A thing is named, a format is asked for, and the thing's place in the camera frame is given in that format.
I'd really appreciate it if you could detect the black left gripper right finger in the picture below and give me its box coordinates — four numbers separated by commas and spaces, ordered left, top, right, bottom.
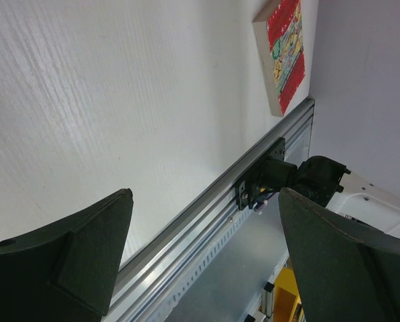
278, 188, 400, 321

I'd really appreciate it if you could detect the aluminium front rail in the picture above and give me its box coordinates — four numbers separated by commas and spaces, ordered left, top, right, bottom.
104, 98, 314, 321

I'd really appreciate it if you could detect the red treehouse book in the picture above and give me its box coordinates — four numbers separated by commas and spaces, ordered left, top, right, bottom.
253, 0, 306, 117

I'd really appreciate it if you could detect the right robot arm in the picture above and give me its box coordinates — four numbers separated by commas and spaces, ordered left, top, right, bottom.
258, 156, 400, 238

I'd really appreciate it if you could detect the perforated metal cable tray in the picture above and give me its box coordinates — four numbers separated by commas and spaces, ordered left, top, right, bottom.
163, 195, 288, 321

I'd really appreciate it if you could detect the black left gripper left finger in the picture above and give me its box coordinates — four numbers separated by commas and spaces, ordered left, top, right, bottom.
0, 189, 133, 321

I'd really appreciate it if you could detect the yellow box under table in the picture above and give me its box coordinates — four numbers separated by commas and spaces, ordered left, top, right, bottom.
273, 267, 304, 322

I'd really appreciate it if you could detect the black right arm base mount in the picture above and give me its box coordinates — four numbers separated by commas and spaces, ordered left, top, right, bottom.
234, 137, 285, 211

